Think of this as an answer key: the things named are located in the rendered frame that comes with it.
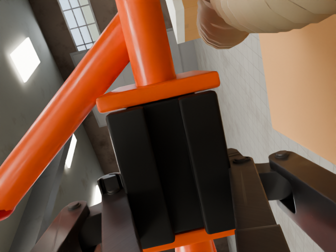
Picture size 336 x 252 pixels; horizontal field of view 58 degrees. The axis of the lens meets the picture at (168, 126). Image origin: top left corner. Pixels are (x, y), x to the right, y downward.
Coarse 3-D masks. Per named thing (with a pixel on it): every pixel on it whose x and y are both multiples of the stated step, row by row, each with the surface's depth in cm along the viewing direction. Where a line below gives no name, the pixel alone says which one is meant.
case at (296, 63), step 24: (312, 24) 24; (264, 48) 35; (288, 48) 29; (312, 48) 24; (264, 72) 37; (288, 72) 30; (312, 72) 25; (288, 96) 31; (312, 96) 26; (288, 120) 33; (312, 120) 27; (312, 144) 28
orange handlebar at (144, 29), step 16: (128, 0) 14; (144, 0) 14; (128, 16) 14; (144, 16) 14; (160, 16) 15; (128, 32) 15; (144, 32) 14; (160, 32) 15; (128, 48) 15; (144, 48) 15; (160, 48) 15; (144, 64) 15; (160, 64) 15; (144, 80) 15; (160, 80) 15; (208, 240) 17
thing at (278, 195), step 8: (232, 152) 17; (256, 168) 14; (264, 168) 14; (264, 176) 14; (272, 176) 14; (280, 176) 14; (264, 184) 14; (272, 184) 14; (280, 184) 14; (288, 184) 14; (272, 192) 14; (280, 192) 14; (288, 192) 14
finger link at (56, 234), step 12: (72, 204) 14; (84, 204) 14; (60, 216) 13; (72, 216) 13; (84, 216) 13; (48, 228) 12; (60, 228) 12; (72, 228) 12; (48, 240) 11; (60, 240) 11; (72, 240) 12
